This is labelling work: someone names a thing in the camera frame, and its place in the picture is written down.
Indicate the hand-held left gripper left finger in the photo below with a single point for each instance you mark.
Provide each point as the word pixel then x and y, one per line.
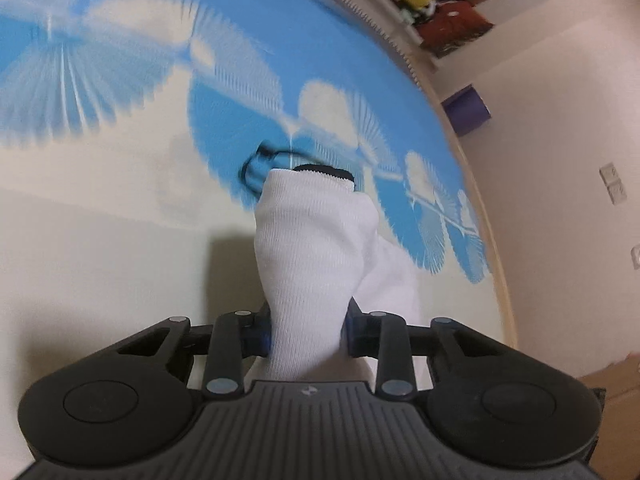
pixel 262 334

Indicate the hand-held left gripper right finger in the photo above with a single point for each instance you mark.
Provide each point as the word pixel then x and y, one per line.
pixel 352 334

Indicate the white sock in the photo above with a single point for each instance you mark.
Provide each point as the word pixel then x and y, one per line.
pixel 310 270

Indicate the blue and white printed blanket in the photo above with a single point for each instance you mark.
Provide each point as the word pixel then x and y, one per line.
pixel 125 135

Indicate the purple box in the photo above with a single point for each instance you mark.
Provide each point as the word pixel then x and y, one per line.
pixel 467 111

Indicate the brown cardboard box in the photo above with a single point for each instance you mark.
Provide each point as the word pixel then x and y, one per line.
pixel 617 410

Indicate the white ledge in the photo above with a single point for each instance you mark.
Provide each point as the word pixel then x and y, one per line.
pixel 385 15

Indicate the dark red plush toy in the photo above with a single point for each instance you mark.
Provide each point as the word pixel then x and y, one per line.
pixel 452 25

